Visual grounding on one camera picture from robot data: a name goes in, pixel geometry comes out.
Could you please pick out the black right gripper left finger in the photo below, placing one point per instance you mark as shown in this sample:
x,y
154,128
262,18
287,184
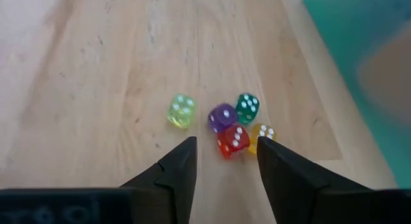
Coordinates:
x,y
180,172

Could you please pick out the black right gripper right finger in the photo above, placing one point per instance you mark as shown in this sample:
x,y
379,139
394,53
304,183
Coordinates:
x,y
282,179

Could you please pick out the small yellow transparent die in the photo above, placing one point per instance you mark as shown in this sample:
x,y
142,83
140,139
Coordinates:
x,y
265,131

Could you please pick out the small lime transparent die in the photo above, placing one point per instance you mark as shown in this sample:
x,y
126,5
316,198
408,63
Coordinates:
x,y
181,111

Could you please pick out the small red transparent die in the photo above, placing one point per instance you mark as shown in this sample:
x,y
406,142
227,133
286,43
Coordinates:
x,y
232,140

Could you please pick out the small purple transparent die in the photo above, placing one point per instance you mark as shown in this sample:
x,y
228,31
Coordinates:
x,y
221,116

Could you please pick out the small green transparent die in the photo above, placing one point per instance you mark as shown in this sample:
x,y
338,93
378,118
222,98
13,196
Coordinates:
x,y
247,108

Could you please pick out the teal translucent plastic tray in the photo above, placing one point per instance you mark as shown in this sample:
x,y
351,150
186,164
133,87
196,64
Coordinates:
x,y
340,41

